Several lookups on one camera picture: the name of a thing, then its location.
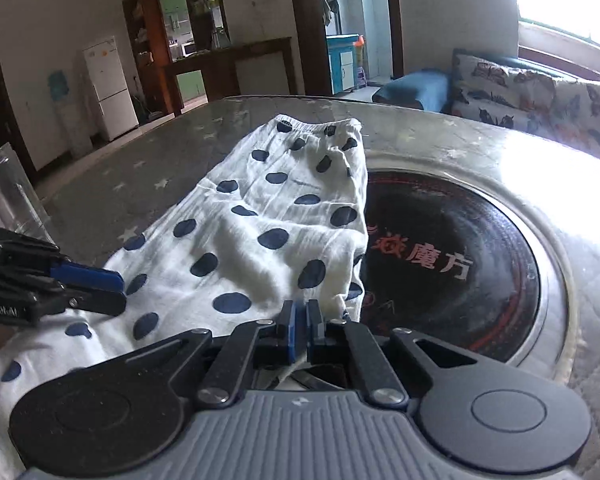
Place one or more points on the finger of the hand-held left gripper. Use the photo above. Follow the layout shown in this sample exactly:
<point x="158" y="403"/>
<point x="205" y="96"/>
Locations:
<point x="97" y="302"/>
<point x="92" y="276"/>

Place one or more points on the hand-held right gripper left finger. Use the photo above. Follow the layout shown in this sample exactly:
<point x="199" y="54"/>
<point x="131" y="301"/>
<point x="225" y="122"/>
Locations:
<point x="290" y="332"/>

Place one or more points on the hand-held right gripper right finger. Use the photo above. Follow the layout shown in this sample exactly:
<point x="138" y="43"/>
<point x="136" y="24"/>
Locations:
<point x="312" y="332"/>

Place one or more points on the white polka dot pants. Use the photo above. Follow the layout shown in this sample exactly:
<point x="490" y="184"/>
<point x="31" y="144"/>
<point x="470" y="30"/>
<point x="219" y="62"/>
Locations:
<point x="260" y="210"/>

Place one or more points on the hanging clothes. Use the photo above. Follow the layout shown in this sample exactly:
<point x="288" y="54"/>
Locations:
<point x="330" y="2"/>

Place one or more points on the clear plastic container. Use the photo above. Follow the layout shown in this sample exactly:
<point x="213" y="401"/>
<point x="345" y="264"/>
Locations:
<point x="10" y="195"/>

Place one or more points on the water dispenser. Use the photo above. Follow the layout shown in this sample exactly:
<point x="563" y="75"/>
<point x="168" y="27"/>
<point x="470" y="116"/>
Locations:
<point x="75" y="130"/>

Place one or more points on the dark brown door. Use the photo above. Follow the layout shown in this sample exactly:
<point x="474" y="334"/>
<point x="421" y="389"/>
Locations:
<point x="0" y="105"/>

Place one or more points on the white refrigerator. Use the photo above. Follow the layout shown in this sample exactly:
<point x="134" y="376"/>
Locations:
<point x="110" y="95"/>

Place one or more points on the black round heating plate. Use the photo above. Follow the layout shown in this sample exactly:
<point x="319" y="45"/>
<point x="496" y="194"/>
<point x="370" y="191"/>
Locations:
<point x="455" y="220"/>

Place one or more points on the white microwave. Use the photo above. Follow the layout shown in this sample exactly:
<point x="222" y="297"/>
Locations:
<point x="188" y="49"/>

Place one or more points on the dark wooden shelf cabinet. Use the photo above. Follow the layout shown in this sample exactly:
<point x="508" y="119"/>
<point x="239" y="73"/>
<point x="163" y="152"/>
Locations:
<point x="152" y="35"/>

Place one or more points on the blue cushion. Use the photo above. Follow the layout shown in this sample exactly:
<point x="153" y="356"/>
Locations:
<point x="415" y="87"/>

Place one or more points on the blue cabinet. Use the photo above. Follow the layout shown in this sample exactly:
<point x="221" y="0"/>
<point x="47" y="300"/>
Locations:
<point x="340" y="65"/>

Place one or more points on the butterfly print sofa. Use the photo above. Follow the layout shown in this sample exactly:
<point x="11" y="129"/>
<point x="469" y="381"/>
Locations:
<point x="530" y="95"/>

